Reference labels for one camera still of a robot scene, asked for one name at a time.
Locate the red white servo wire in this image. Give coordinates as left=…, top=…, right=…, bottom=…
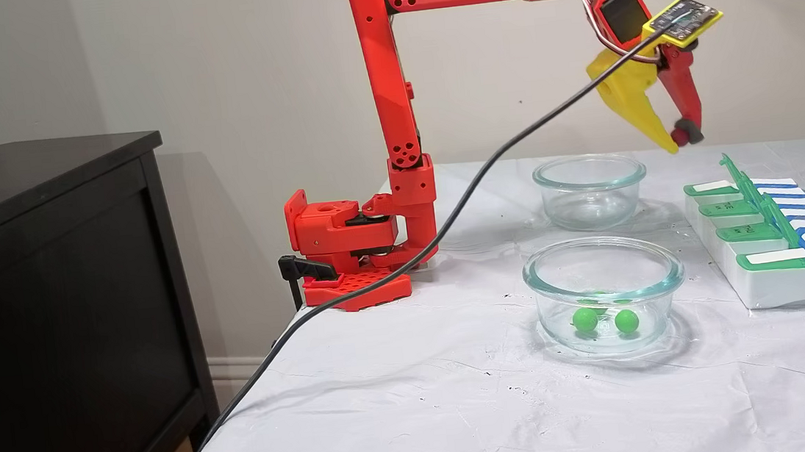
left=579, top=0, right=662, bottom=70

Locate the white baseboard trim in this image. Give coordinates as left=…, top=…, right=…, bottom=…
left=207, top=351, right=273, bottom=416

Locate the camera board on yellow mount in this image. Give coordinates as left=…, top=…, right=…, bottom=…
left=638, top=0, right=727, bottom=52

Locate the small clear glass bowl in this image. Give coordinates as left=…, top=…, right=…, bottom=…
left=532, top=149, right=652, bottom=237

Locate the white tablecloth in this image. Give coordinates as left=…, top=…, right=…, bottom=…
left=123, top=130, right=805, bottom=452

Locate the black wooden cabinet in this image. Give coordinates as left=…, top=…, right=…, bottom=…
left=0, top=125, right=224, bottom=452

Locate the black camera cable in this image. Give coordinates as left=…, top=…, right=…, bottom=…
left=162, top=15, right=719, bottom=449

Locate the large clear glass bowl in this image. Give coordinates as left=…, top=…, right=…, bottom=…
left=520, top=229, right=693, bottom=362

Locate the black table clamp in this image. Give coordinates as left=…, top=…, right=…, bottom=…
left=278, top=251, right=341, bottom=312

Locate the weekly pill organizer box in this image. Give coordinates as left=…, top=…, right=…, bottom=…
left=679, top=146, right=805, bottom=321

